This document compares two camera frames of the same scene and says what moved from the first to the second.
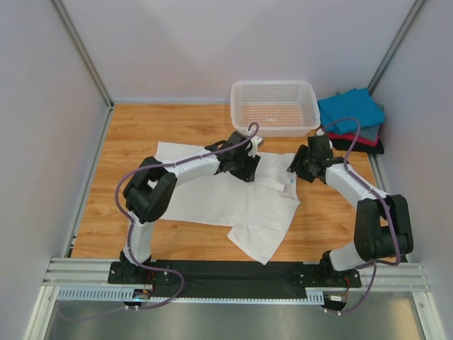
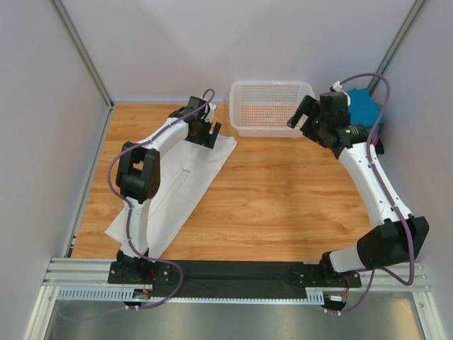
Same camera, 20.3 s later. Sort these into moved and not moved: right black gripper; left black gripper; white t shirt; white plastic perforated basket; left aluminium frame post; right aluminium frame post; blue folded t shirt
Moved: white t shirt; right black gripper; left black gripper
Not moved: blue folded t shirt; right aluminium frame post; left aluminium frame post; white plastic perforated basket
